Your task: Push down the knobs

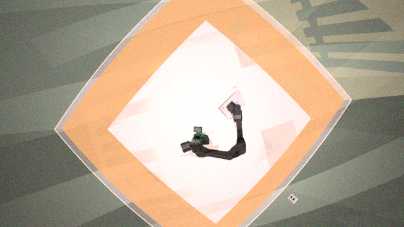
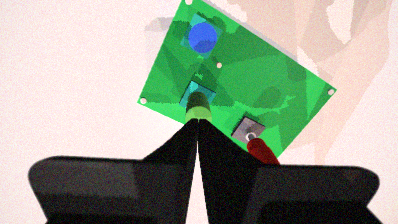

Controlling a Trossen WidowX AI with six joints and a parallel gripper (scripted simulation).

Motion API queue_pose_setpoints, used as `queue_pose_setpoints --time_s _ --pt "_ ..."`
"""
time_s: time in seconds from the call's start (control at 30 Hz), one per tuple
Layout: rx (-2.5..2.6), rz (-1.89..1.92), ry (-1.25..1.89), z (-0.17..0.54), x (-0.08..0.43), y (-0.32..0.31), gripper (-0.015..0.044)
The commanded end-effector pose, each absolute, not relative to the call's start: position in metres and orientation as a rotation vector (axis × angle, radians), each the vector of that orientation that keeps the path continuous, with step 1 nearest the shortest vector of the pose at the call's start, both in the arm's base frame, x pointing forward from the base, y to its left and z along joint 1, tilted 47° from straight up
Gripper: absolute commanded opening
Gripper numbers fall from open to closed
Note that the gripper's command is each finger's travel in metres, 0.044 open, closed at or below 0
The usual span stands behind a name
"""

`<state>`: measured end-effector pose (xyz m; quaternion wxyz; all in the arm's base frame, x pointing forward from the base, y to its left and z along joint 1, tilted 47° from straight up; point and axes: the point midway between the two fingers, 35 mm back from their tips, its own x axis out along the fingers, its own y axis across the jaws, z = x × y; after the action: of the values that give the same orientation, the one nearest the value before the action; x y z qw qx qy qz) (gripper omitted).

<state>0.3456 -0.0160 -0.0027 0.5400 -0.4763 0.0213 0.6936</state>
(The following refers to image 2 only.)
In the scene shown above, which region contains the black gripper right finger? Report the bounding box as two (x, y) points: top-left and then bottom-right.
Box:
(198, 119), (380, 224)

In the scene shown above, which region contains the green circuit board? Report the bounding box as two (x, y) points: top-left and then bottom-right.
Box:
(136, 0), (338, 164)

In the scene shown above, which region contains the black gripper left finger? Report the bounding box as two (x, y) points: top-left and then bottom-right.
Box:
(27, 118), (199, 224)

